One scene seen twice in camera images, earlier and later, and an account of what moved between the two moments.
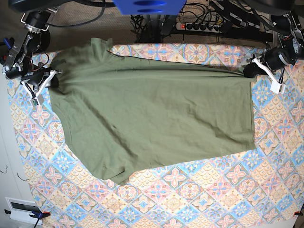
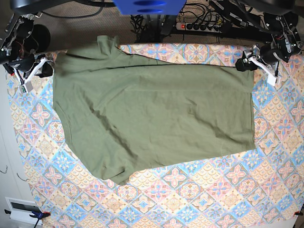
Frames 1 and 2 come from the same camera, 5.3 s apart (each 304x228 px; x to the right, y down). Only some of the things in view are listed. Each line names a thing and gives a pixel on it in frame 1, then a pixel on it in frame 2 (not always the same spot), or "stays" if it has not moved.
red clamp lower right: x=297 y=213 stays
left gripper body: x=38 y=99 → x=24 y=69
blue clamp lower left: x=36 y=215 stays
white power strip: x=204 y=28 stays
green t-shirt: x=120 y=113 stays
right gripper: x=273 y=61 → x=266 y=57
